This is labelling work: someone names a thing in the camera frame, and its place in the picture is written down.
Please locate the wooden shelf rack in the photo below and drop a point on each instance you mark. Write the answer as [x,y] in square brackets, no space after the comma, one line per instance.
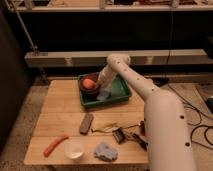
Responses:
[82,33]

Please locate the green plastic tray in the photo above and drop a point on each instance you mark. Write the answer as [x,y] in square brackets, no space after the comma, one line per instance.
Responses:
[119,91]

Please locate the blue crumpled cloth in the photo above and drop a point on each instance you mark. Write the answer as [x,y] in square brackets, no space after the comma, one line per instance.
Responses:
[105,153]

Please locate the orange ball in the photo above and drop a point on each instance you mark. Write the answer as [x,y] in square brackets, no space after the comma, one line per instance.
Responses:
[88,84]

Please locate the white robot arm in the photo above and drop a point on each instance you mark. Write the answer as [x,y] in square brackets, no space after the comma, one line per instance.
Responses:
[169,145]

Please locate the dark red bowl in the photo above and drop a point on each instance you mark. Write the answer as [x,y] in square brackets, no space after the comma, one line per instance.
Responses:
[90,92]

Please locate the black binder clip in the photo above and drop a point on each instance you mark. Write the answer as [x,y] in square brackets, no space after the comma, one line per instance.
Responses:
[119,136]

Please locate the metal clamp pole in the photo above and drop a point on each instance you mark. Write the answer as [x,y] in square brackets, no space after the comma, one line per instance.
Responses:
[30,45]

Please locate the orange carrot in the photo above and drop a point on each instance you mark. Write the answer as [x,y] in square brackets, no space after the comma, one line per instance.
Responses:
[49,149]

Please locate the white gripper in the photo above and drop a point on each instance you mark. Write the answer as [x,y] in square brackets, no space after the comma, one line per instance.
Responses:
[106,76]

